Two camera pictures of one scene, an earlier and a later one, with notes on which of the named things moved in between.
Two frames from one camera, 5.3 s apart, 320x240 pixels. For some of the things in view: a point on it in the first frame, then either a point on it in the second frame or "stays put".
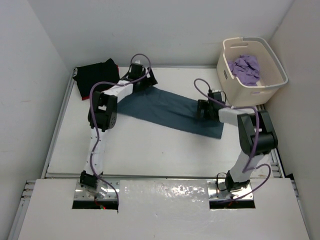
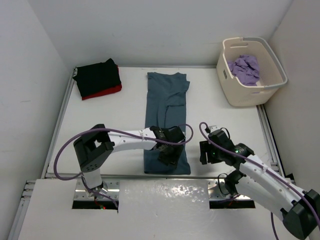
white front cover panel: (164, 209) stays put
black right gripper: (201, 110) → (204, 152)
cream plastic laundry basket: (273, 75) stays put
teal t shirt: (169, 109) → (165, 106)
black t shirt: (87, 75) stays put
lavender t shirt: (246, 68) stays put
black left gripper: (148, 80) → (169, 155)
